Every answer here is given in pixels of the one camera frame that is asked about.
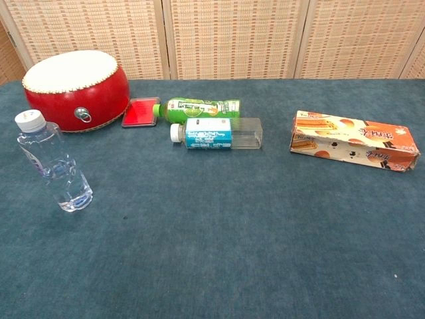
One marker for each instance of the transparent water bottle white cap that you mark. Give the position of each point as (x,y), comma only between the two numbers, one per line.
(56,166)

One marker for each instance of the clear bottle blue label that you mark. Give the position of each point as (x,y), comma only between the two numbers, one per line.
(209,134)

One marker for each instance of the green tea bottle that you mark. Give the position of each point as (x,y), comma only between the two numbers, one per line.
(199,108)

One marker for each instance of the blue carpet table cover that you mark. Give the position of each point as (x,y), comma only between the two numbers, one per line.
(212,232)

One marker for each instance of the red ink pad case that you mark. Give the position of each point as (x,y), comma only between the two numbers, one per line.
(137,111)

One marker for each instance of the woven bamboo screen panel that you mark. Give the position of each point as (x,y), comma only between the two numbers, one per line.
(93,30)
(418,66)
(232,40)
(358,40)
(6,63)

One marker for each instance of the red drum white skin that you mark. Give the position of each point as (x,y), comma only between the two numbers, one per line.
(93,96)

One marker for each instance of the orange biscuit box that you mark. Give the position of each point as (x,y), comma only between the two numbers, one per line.
(348,139)

